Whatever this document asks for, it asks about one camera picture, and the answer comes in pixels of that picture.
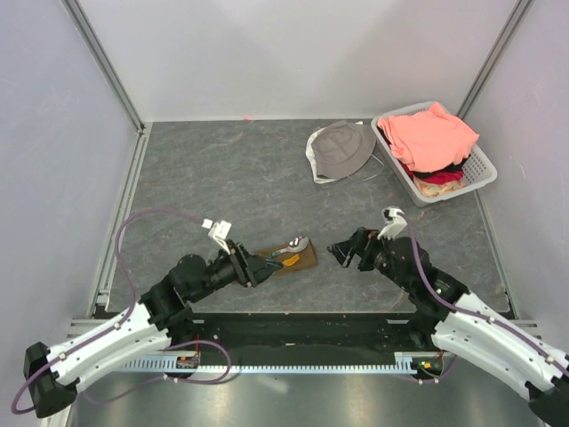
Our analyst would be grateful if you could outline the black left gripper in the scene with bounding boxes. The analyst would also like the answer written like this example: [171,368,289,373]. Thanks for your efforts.
[190,238,284,302]

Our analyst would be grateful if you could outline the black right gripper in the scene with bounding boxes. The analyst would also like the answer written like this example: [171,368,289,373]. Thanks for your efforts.
[325,227,413,293]

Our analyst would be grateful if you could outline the orange plastic fork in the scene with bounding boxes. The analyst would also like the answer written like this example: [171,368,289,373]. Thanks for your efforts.
[274,253,301,268]

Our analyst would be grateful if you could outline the brown cloth napkin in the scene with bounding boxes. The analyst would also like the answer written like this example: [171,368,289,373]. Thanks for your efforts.
[272,241,318,278]

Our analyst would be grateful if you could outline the spoon with green handle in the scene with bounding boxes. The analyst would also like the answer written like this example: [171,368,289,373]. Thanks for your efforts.
[268,236,310,258]

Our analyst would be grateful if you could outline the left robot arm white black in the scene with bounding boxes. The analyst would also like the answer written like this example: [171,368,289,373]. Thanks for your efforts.
[23,243,283,418]

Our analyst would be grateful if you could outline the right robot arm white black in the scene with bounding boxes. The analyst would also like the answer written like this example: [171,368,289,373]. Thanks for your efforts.
[327,228,568,426]

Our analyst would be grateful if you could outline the grey bucket hat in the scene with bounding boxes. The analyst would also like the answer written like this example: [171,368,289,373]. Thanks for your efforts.
[305,120,376,184]

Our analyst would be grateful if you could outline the red and dark clothes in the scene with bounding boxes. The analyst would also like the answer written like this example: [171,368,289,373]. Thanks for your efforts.
[401,158,467,198]

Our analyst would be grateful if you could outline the salmon pink folded garment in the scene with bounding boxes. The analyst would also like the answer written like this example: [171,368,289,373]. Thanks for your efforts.
[377,102,479,173]

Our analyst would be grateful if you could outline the white plastic laundry basket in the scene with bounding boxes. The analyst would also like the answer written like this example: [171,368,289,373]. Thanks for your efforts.
[371,101,497,207]

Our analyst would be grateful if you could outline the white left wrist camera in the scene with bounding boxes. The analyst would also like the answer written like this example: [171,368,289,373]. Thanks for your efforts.
[202,218,232,254]

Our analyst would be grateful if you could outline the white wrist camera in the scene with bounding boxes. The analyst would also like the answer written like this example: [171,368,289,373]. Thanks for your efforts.
[378,206,407,240]
[202,218,232,254]

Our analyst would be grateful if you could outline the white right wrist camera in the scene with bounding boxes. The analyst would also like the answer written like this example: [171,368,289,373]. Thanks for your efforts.
[378,206,407,240]

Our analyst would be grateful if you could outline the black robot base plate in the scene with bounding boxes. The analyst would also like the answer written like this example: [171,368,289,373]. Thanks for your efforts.
[184,312,437,352]

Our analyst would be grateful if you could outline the grey slotted cable duct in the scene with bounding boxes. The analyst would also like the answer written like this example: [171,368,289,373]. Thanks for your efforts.
[116,353,443,375]

